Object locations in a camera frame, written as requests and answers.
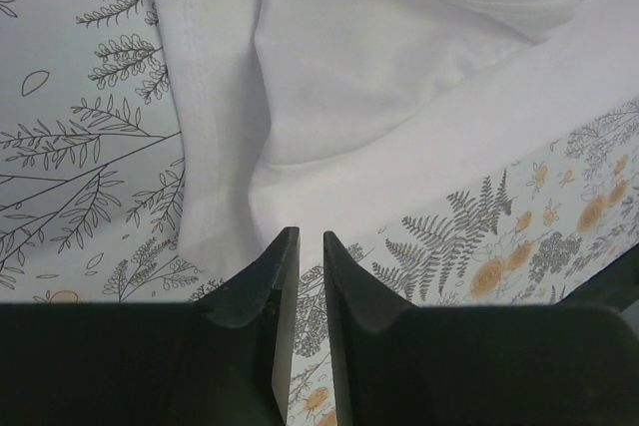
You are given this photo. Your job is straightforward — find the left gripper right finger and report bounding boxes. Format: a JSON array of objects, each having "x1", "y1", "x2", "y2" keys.
[{"x1": 323, "y1": 232, "x2": 638, "y2": 425}]

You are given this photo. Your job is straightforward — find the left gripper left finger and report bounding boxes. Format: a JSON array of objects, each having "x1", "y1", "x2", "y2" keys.
[{"x1": 1, "y1": 227, "x2": 300, "y2": 425}]

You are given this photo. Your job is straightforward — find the floral table mat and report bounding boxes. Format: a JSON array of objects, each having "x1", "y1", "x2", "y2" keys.
[{"x1": 1, "y1": 0, "x2": 638, "y2": 425}]

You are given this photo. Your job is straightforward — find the white t shirt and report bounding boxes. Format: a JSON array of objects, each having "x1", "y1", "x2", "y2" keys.
[{"x1": 155, "y1": 0, "x2": 638, "y2": 277}]

